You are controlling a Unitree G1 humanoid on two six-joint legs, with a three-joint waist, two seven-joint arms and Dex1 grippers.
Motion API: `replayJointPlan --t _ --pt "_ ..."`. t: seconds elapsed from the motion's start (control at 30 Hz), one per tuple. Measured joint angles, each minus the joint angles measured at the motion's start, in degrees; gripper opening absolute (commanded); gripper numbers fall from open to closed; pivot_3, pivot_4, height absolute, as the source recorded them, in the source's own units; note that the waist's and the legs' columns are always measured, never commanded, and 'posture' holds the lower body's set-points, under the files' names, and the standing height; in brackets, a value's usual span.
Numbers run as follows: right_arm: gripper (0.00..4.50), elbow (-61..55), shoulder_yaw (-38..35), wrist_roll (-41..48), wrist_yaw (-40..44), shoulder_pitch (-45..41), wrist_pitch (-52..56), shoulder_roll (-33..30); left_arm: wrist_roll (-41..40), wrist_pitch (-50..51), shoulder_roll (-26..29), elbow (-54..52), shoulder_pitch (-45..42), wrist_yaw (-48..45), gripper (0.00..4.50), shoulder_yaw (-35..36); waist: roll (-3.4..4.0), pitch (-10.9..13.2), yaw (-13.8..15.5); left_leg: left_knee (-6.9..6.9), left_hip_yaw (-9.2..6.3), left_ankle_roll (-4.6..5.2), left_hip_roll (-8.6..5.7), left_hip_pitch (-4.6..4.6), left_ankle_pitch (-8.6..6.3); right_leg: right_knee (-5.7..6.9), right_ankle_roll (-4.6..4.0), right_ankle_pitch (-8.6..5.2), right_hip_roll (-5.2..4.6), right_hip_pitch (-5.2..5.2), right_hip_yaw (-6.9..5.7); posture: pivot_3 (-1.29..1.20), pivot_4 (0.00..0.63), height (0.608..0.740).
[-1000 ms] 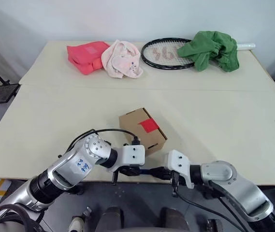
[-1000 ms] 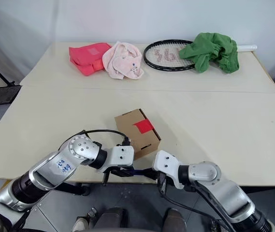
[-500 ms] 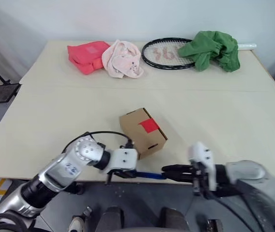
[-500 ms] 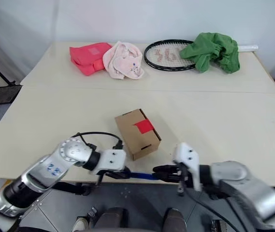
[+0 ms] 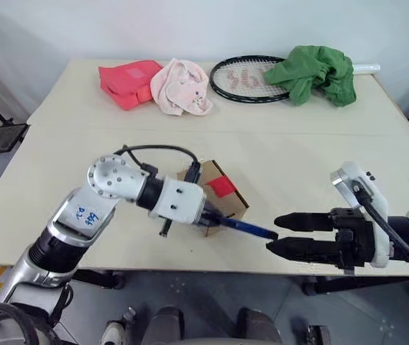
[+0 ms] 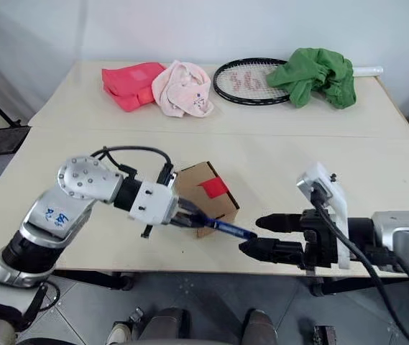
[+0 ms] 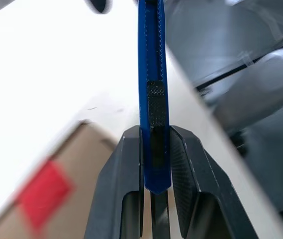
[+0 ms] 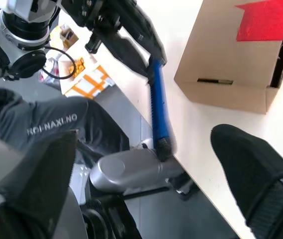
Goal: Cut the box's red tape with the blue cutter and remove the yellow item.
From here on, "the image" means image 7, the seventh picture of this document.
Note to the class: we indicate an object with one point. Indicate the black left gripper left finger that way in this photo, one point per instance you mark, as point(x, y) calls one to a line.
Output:
point(116, 174)

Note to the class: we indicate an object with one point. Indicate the brown cardboard box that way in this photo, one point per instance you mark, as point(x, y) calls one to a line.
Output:
point(86, 142)

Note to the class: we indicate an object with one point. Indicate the black rounded object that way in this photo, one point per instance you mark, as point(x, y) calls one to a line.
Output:
point(99, 6)

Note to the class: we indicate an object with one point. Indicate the blue utility cutter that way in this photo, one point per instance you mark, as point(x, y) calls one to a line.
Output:
point(153, 62)

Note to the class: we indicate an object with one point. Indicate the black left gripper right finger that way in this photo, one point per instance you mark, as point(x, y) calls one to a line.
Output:
point(201, 179)

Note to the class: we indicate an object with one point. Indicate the red tape strip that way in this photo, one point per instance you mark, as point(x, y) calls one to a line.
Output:
point(44, 194)

